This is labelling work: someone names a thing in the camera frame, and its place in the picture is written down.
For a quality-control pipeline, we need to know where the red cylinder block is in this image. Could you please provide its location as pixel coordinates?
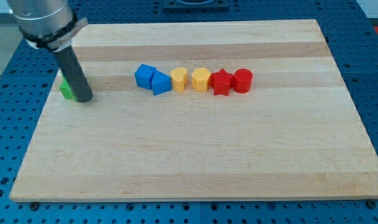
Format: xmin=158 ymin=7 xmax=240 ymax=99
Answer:
xmin=233 ymin=68 xmax=254 ymax=93

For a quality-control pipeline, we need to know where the blue cube block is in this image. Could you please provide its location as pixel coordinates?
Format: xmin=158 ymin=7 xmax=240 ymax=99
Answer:
xmin=134 ymin=64 xmax=156 ymax=90

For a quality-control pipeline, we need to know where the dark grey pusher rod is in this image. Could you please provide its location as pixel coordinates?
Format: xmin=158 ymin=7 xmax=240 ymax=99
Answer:
xmin=53 ymin=45 xmax=93 ymax=103

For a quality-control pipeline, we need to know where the wooden board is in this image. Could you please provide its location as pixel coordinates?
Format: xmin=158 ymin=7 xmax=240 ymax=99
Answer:
xmin=9 ymin=19 xmax=378 ymax=202

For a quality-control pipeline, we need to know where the yellow heart block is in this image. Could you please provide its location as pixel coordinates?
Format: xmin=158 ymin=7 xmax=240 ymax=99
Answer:
xmin=170 ymin=67 xmax=188 ymax=92

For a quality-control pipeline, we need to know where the blue triangle block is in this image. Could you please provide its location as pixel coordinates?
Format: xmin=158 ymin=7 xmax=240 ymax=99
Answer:
xmin=152 ymin=70 xmax=172 ymax=95

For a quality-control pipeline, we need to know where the yellow hexagon block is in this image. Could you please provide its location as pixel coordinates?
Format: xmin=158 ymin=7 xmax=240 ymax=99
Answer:
xmin=191 ymin=68 xmax=211 ymax=92

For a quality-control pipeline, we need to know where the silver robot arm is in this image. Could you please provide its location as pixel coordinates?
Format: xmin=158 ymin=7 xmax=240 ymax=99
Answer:
xmin=7 ymin=0 xmax=88 ymax=52

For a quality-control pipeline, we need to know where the green block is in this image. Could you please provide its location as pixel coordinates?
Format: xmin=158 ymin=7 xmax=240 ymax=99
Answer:
xmin=59 ymin=74 xmax=76 ymax=101

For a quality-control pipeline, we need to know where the red star block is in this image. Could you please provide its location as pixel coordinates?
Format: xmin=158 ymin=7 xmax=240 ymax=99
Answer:
xmin=210 ymin=69 xmax=234 ymax=96

